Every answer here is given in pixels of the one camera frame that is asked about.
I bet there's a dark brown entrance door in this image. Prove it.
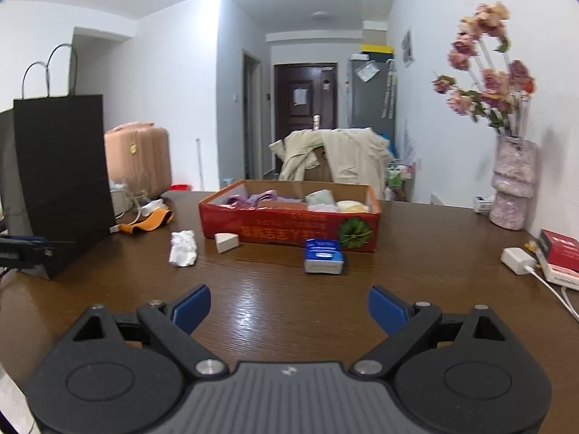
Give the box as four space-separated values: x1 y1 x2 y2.
274 63 339 140

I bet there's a wall electrical panel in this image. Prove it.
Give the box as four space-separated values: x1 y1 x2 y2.
401 29 414 67

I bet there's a yellow box on fridge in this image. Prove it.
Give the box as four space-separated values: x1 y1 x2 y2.
360 44 393 54

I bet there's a pale green soft block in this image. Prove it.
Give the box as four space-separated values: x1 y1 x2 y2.
304 189 335 206

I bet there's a red small box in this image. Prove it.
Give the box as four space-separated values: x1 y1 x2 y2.
539 229 579 271

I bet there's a white wedge sponge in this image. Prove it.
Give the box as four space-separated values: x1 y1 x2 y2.
214 232 240 254

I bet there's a pink suitcase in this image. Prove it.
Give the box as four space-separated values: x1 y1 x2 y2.
104 123 173 198

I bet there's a red plastic bucket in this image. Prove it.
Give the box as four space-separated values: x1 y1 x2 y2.
170 183 193 191

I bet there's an orange cloth pouch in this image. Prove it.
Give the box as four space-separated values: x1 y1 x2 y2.
119 208 174 235

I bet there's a brown wooden chair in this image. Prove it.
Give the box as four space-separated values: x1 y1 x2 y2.
303 146 333 182

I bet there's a cream round sponge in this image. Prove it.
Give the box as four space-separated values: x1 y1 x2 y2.
335 200 370 214

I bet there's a white power adapter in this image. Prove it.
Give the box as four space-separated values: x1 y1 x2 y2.
500 247 537 275

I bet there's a black paper bag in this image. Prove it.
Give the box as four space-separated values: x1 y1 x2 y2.
12 42 118 280

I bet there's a grey refrigerator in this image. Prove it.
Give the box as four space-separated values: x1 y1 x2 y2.
348 53 394 139

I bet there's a pink textured vase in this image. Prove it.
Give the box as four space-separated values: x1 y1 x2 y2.
490 135 538 231

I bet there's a dried pink rose bouquet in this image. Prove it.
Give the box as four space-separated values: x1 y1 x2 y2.
432 1 536 138

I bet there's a blue tissue pack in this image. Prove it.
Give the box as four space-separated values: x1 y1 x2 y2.
304 238 343 275

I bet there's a white cloth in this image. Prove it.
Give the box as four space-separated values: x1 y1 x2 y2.
169 230 197 268

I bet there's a lavender knitted cloth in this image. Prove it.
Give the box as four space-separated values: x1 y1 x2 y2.
224 190 306 210

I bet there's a red cardboard box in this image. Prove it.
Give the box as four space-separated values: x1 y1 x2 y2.
198 179 382 252

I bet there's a white small table device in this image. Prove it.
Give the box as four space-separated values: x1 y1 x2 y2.
473 196 494 216

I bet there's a beige coat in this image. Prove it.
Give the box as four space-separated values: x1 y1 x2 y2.
269 127 392 193

